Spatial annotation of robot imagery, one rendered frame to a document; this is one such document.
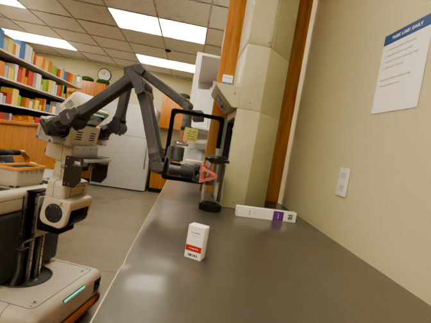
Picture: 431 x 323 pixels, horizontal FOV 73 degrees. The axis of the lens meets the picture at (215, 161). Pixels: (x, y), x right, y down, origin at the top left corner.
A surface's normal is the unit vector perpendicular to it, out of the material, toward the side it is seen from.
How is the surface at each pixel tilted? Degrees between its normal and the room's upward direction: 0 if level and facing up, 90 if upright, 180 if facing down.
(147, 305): 0
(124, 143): 90
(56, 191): 90
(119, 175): 90
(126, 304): 0
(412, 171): 90
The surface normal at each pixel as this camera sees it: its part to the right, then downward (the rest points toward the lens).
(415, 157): -0.98, -0.15
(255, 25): 0.18, 0.08
